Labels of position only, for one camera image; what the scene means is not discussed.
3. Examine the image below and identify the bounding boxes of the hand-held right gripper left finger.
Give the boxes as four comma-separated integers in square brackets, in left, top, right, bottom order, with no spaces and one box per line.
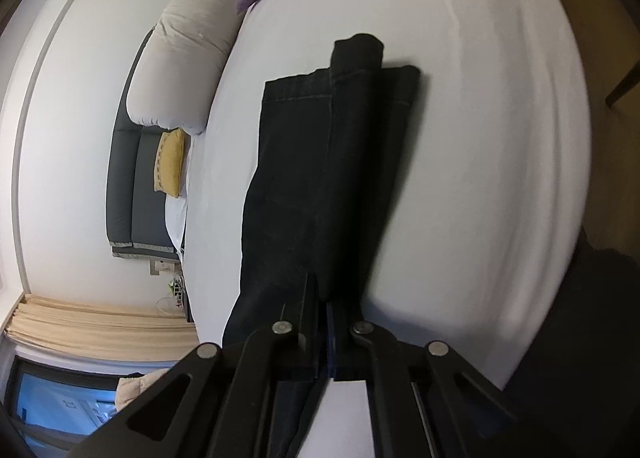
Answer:
[65,273,321,458]

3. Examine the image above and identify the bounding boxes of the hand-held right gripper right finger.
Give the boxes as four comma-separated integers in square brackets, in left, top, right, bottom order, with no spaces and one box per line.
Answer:
[325,300,526,458]

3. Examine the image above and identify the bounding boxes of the black pants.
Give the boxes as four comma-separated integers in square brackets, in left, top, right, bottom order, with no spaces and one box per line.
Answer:
[220,32,422,458]

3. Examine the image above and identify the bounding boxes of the grey nightstand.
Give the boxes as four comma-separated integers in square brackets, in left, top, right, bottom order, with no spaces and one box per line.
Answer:
[170,258,197,325]

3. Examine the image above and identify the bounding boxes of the clutter on nightstand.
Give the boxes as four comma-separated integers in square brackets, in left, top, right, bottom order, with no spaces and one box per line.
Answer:
[156,277,190,315]

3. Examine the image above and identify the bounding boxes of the white pillow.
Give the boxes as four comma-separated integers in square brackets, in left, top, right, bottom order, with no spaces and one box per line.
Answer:
[164,138,192,259]

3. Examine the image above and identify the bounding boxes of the beige puffer jacket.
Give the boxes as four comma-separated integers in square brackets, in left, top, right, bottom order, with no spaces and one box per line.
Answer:
[115,370,167,413]

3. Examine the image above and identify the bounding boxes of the beige curtain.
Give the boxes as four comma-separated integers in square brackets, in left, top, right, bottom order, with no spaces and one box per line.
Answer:
[4,293,202,368]

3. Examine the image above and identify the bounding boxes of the yellow cushion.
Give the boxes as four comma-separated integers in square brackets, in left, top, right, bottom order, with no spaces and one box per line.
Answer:
[152,129,189,199]

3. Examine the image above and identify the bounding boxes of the grey padded headboard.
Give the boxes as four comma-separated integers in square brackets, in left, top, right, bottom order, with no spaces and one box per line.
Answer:
[106,25,188,261]

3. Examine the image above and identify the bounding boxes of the bed with white sheet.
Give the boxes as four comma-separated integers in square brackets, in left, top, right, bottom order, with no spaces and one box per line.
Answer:
[165,0,595,458]

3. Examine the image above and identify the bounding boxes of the dark framed window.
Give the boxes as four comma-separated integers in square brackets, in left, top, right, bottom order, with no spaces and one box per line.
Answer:
[0,355,187,458]

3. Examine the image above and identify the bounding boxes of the rolled white duvet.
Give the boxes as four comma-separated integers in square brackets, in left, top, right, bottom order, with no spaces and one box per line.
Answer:
[125,0,239,136]

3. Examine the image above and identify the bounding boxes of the dark wooden furniture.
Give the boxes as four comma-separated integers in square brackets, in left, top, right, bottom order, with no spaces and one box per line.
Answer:
[604,55,640,110]

